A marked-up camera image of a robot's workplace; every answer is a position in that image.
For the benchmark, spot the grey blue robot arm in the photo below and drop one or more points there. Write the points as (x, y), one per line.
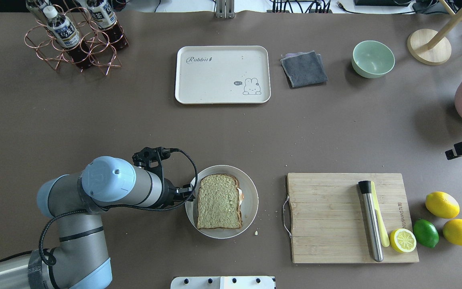
(72, 252)

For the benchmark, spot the aluminium frame post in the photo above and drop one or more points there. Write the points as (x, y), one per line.
(225, 9)

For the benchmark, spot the wooden mug tree stand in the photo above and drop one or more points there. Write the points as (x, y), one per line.
(432, 47)

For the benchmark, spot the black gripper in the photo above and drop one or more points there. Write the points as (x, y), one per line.
(169, 194)

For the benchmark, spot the bread slice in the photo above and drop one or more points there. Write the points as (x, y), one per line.
(218, 202)

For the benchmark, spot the tea bottle back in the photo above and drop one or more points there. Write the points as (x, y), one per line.
(36, 8)

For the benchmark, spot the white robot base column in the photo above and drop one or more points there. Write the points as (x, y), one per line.
(224, 282)

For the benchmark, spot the bamboo cutting board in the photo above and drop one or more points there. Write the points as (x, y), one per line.
(326, 219)

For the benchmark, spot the halved lemon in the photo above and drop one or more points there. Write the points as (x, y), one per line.
(402, 240)

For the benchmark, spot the green ceramic bowl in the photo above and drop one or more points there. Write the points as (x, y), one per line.
(372, 59)

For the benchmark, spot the green lime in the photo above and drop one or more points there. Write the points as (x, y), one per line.
(425, 233)

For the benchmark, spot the grey folded cloth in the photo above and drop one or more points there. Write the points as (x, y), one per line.
(304, 68)

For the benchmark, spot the fried egg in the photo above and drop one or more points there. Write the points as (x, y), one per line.
(241, 195)

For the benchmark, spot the white round plate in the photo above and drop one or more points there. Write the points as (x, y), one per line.
(249, 205)

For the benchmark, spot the steel muddler black tip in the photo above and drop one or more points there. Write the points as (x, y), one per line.
(370, 220)

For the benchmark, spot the tea bottle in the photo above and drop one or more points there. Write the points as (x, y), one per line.
(103, 15)
(36, 8)
(68, 36)

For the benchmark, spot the copper wire bottle rack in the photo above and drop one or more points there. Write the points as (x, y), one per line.
(86, 34)

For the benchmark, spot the tea bottle middle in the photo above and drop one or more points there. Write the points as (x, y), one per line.
(103, 15)

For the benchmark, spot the yellow lemon far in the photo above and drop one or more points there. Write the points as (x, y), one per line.
(442, 205)

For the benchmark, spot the yellow lemon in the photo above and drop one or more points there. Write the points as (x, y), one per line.
(442, 205)
(452, 231)

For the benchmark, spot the yellow lemon near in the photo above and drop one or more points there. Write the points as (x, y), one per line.
(452, 231)

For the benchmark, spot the tea bottle front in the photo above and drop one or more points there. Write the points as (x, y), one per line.
(68, 36)

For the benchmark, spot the cream rabbit tray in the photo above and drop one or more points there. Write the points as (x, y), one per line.
(229, 74)

